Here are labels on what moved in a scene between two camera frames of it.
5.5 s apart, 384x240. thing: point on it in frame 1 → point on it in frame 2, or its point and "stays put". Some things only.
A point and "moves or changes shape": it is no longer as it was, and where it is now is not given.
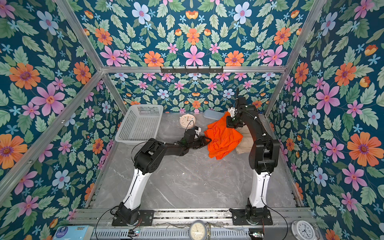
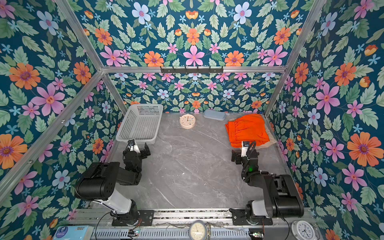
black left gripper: [202, 141] → [142, 155]
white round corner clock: [303, 229] stays put
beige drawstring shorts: [247, 142] moves or changes shape
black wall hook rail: [192, 70] stays put
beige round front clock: [198, 230] stays put
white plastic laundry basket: [141, 123] stays put
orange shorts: [224, 140] moves or changes shape
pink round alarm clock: [187, 121] stays put
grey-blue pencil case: [213, 114] stays put
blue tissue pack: [73, 232] stays put
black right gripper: [230, 124] → [238, 155]
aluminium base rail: [175, 225] stays put
